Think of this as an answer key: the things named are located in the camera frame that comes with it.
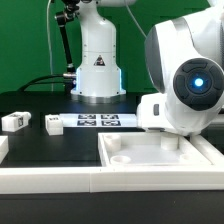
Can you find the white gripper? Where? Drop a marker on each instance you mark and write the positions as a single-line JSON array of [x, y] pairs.
[[150, 113]]

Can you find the white square table top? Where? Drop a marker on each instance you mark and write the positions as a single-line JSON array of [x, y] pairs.
[[148, 149]]

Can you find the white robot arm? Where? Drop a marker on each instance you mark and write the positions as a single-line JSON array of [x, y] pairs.
[[184, 59]]

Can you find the sheet with fiducial markers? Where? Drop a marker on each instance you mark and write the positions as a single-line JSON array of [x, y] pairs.
[[98, 120]]

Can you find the white U-shaped obstacle fence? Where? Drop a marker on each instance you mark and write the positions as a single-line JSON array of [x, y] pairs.
[[115, 178]]

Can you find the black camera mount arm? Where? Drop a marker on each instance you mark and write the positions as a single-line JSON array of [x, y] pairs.
[[62, 18]]

